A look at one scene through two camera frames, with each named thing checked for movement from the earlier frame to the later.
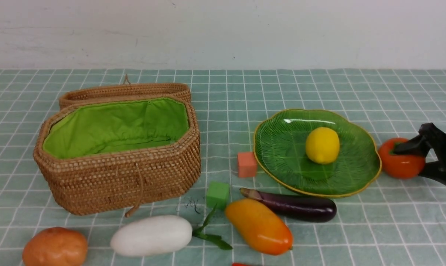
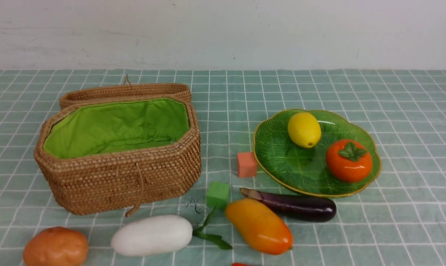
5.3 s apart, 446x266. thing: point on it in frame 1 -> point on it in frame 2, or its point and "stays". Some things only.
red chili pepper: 237,264 stays
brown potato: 55,246 stays
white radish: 152,236 stays
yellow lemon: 322,145 -> 304,130
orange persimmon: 399,166 -> 349,160
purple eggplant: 307,208 stays
